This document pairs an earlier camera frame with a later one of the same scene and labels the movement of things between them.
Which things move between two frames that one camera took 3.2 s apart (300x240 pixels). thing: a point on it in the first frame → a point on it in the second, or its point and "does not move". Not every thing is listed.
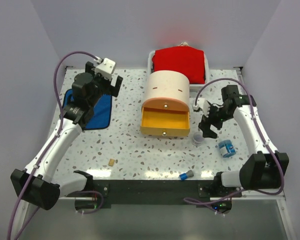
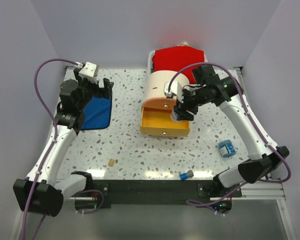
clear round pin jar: x=197 y=139 → x=174 y=117
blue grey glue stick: x=188 y=174 does not move
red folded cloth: x=186 y=60 does not move
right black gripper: x=205 y=126 → x=182 y=113
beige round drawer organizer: x=165 y=110 does not move
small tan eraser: x=111 y=162 does not move
